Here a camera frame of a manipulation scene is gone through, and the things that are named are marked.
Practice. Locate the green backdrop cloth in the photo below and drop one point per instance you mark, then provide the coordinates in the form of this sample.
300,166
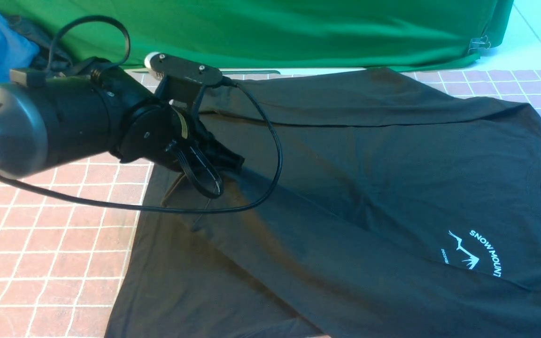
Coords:
405,35

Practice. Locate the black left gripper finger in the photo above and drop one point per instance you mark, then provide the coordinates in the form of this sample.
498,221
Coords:
221,157

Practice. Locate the metal binder clip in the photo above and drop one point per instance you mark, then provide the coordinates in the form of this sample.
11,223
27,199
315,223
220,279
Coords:
478,44

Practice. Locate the pink checkered tablecloth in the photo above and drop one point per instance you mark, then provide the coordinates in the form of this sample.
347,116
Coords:
62,266

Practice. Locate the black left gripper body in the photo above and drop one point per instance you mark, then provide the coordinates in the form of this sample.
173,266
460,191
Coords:
158,133

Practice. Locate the dark gray long-sleeve top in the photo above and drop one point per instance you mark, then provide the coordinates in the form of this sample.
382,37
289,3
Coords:
401,212

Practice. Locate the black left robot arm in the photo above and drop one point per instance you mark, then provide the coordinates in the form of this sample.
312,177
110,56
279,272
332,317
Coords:
49,122

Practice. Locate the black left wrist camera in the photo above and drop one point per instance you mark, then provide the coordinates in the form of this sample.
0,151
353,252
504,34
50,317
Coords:
182,80

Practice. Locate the dark gray crumpled garment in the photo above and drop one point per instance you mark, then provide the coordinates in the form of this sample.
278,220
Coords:
33,32

